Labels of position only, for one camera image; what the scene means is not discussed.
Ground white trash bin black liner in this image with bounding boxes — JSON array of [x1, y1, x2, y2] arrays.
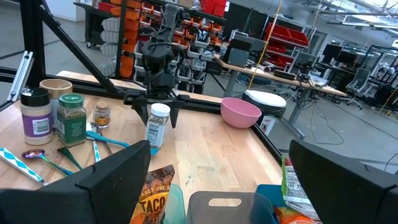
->
[[241, 89, 288, 138]]

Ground black floor cable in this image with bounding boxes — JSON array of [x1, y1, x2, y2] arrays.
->
[[309, 93, 345, 146]]

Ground teal plastic spoon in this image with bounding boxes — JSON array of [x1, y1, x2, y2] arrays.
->
[[86, 130, 159, 156]]

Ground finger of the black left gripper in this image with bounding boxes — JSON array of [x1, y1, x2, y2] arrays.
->
[[169, 99, 190, 129], [131, 99, 151, 126]]

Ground green lid herb jar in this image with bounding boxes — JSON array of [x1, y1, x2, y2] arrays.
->
[[57, 93, 87, 147]]

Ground pink bowl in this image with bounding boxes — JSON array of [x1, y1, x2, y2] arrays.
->
[[220, 97, 262, 129]]

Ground silver aluminium extrusion bar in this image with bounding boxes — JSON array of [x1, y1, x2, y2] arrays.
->
[[6, 50, 34, 103]]

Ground teal translucent plastic bin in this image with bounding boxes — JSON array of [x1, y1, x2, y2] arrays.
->
[[163, 182, 187, 224]]

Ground small purple spoon teal handle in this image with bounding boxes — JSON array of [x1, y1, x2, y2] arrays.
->
[[21, 148, 75, 177]]

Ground white lid seasoning jar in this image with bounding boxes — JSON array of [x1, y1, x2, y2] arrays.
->
[[144, 103, 172, 151]]

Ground black monitor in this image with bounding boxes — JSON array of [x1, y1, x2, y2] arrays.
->
[[321, 43, 343, 65]]

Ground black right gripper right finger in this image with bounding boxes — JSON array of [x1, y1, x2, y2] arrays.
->
[[289, 139, 398, 224]]

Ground brown taco seasoning packet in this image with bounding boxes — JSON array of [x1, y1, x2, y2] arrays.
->
[[129, 164, 176, 224]]

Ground red white ramen packet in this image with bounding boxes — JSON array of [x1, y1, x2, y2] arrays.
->
[[280, 155, 321, 220]]

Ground red bin rack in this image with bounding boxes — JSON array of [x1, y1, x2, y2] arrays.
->
[[263, 21, 312, 70]]

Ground storage rack orange bins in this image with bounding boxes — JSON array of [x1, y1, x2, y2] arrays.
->
[[98, 0, 229, 94]]

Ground grey plastic bin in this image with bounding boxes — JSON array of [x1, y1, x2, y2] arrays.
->
[[185, 190, 277, 224]]

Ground silver spoon patterned handle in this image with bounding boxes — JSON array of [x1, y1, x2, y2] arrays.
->
[[0, 147, 49, 187]]

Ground grey office chair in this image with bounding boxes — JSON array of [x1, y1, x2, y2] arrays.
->
[[338, 67, 373, 110]]

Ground tan lid spice jar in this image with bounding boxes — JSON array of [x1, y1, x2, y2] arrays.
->
[[39, 78, 74, 133]]

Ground orange ramen packet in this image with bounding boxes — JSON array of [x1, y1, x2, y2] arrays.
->
[[273, 205, 323, 224]]

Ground black aluminium table frame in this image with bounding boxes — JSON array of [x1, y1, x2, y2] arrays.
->
[[0, 0, 284, 156]]

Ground yellow cable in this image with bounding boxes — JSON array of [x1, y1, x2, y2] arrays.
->
[[247, 0, 284, 90]]

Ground blue plastic bin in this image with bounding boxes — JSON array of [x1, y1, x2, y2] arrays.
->
[[250, 184, 292, 224]]

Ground black lid purple label jar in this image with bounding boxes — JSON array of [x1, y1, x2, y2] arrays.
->
[[20, 87, 53, 146]]

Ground dark metal spoon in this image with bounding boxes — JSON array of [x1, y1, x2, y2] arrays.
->
[[89, 121, 114, 156]]

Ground black cart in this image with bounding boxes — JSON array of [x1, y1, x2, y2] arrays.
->
[[73, 1, 123, 50]]

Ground black grey equipment box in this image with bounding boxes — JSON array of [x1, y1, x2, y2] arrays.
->
[[222, 30, 269, 68]]

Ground small cork lid jar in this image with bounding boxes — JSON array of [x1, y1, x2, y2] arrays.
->
[[93, 104, 112, 129]]

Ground green metal spoon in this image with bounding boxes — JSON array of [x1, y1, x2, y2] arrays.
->
[[57, 147, 84, 171]]

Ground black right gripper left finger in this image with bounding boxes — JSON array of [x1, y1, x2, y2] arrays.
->
[[0, 139, 152, 224]]

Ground long wooden desk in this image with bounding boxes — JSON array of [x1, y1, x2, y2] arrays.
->
[[214, 54, 348, 141]]

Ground iridescent spoon patterned handle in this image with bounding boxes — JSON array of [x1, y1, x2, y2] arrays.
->
[[91, 139, 103, 164]]

